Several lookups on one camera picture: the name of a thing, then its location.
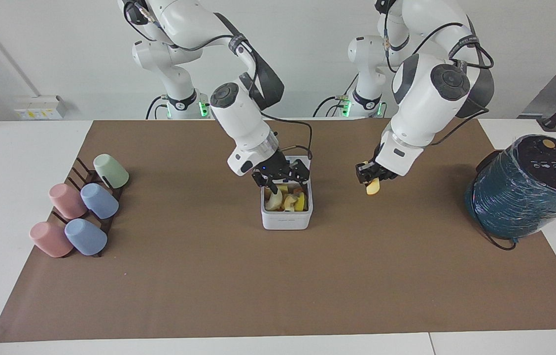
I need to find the green plastic cup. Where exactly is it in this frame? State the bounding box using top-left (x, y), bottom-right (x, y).
top-left (93, 153), bottom-right (130, 190)

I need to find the white wall socket box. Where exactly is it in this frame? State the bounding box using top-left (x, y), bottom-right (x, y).
top-left (14, 95), bottom-right (68, 121)

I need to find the black cable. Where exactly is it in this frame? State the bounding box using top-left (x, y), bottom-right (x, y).
top-left (475, 213), bottom-right (518, 251)
top-left (145, 95), bottom-right (169, 120)
top-left (313, 74), bottom-right (358, 118)
top-left (260, 111), bottom-right (314, 161)
top-left (428, 107), bottom-right (490, 147)

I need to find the yellow fruit peel piece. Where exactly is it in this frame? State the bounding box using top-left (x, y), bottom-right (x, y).
top-left (362, 161), bottom-right (382, 196)

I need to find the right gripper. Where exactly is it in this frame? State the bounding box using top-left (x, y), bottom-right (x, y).
top-left (251, 152), bottom-right (311, 196)

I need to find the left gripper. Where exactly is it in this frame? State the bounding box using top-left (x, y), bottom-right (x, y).
top-left (355, 159), bottom-right (400, 185)

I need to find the small white square box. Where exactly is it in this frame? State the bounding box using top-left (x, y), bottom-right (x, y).
top-left (260, 155), bottom-right (314, 231)

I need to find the blue plastic cup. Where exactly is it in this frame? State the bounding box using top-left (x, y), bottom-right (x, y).
top-left (80, 182), bottom-right (120, 220)
top-left (64, 218), bottom-right (108, 256)

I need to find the pale curved peel piece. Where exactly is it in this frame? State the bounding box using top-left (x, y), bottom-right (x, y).
top-left (265, 189), bottom-right (284, 212)

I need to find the pink plastic cup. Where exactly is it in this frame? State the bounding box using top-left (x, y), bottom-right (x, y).
top-left (29, 221), bottom-right (74, 258)
top-left (48, 183), bottom-right (88, 220)

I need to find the dark brown cup rack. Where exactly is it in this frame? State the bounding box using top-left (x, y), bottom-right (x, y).
top-left (49, 157), bottom-right (126, 258)

